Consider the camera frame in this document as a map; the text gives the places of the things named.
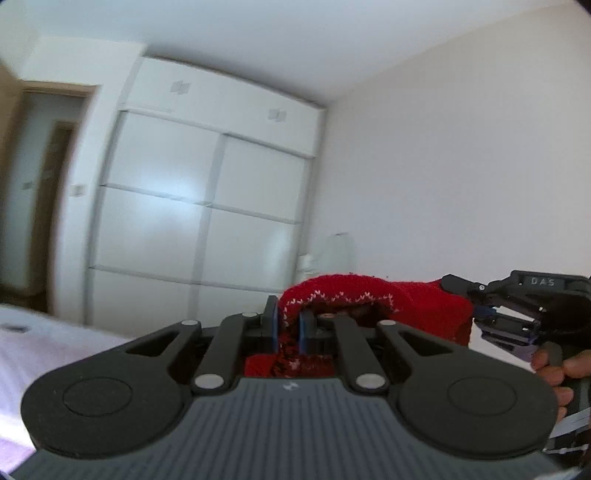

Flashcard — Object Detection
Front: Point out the red knitted sweater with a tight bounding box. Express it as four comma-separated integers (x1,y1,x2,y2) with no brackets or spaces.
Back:
243,274,474,379

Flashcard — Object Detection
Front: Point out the person's right hand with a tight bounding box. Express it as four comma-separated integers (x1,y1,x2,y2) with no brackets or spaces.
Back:
531,348,591,423

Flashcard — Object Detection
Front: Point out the white sliding-door wardrobe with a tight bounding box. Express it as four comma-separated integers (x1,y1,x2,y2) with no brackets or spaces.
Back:
84,57,324,336

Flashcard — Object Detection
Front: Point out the pink fluffy bed blanket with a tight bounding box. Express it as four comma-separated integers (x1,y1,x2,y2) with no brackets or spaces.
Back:
0,304,128,473

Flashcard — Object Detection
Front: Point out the brown wooden door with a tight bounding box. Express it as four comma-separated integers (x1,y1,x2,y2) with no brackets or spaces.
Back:
1,65,94,313

